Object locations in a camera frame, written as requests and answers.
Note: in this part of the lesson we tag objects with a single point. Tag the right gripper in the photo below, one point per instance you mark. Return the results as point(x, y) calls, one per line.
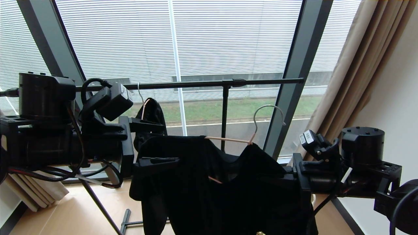
point(326, 182)

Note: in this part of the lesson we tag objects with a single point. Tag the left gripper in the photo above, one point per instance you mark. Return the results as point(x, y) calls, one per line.
point(65, 147)

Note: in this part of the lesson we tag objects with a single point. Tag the black shorts with white print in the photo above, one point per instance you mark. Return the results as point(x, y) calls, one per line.
point(153, 112)

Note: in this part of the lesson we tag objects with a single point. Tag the pink clothes hanger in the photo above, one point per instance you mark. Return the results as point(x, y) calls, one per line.
point(228, 139)
point(143, 111)

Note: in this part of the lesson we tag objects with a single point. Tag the black shirt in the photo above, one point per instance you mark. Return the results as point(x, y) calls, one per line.
point(196, 195)

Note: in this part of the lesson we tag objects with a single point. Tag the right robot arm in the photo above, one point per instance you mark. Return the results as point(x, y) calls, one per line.
point(362, 147)

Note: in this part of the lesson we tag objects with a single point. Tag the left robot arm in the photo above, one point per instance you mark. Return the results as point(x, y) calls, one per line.
point(45, 98)

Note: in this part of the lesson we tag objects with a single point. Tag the black clothes rack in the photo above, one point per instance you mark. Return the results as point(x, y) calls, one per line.
point(196, 84)

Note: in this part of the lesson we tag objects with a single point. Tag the beige curtain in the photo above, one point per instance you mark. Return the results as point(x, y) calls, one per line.
point(32, 192)
point(359, 65)

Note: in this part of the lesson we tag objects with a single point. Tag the window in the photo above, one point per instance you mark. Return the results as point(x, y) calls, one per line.
point(228, 39)

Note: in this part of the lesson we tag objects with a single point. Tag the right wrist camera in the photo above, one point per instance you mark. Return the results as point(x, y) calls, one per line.
point(315, 143)

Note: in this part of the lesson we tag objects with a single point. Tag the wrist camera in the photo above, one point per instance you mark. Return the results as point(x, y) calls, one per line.
point(315, 143)
point(114, 101)

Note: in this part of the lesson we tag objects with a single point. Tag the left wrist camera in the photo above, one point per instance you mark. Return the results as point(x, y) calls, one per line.
point(114, 101)

